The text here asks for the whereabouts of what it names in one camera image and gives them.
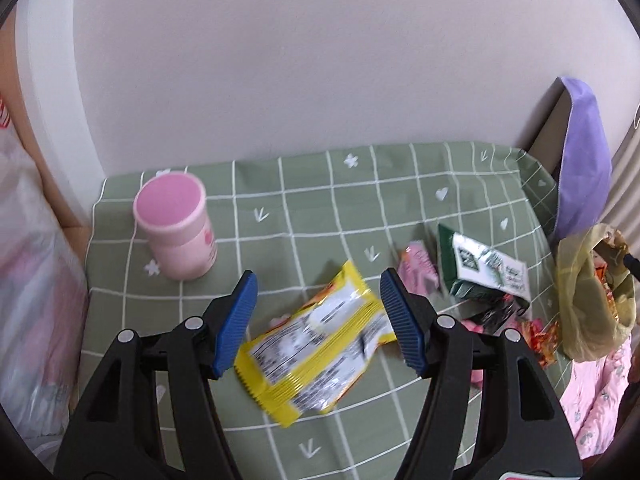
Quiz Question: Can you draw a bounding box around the pink candy wrapper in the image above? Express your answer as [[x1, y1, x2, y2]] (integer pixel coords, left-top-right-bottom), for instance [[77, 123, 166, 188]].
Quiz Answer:
[[397, 241, 441, 293]]

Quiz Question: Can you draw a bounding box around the green checked tablecloth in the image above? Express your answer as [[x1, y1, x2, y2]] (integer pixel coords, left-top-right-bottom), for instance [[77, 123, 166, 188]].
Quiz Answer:
[[82, 141, 573, 480]]

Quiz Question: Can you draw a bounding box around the wooden headboard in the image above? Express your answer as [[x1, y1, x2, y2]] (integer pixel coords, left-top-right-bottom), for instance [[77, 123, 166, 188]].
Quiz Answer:
[[527, 77, 573, 183]]

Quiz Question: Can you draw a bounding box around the yellow snack wrapper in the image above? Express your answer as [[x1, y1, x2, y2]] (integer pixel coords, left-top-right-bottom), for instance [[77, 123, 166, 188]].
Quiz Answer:
[[234, 260, 398, 428]]

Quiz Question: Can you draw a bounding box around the purple pillow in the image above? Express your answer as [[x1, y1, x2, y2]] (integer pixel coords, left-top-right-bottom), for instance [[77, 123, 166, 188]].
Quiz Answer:
[[552, 76, 613, 241]]

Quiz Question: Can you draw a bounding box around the wooden shelf unit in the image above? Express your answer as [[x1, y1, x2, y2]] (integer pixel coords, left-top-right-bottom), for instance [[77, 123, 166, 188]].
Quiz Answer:
[[0, 0, 106, 231]]

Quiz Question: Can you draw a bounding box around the black wrapper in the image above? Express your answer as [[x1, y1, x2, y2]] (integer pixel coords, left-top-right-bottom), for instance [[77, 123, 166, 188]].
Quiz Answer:
[[462, 295, 528, 333]]

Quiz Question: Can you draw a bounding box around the white green milk carton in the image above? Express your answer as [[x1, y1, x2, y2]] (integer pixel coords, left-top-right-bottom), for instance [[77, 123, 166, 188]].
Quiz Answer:
[[437, 223, 532, 313]]

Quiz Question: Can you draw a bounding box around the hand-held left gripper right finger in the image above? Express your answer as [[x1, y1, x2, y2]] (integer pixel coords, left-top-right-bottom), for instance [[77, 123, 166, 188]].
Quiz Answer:
[[379, 267, 583, 480]]

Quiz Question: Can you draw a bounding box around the bin with yellow plastic liner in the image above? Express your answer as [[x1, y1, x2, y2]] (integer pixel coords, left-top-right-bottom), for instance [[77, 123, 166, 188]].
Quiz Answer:
[[555, 223, 637, 361]]

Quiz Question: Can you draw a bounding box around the red gold snack wrapper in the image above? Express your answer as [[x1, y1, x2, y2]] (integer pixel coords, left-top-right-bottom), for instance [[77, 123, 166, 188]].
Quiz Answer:
[[517, 316, 561, 367]]

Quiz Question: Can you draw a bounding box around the pink cup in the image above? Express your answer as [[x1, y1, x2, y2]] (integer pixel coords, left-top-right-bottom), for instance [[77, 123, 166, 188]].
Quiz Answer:
[[132, 170, 219, 281]]

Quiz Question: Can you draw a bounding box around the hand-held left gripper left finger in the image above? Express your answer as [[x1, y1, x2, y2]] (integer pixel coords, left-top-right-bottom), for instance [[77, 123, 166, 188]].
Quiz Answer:
[[54, 270, 259, 480]]

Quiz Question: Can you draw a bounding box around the white plastic bag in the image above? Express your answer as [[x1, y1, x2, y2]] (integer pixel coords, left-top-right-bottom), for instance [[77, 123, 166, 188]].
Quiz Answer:
[[0, 95, 91, 441]]

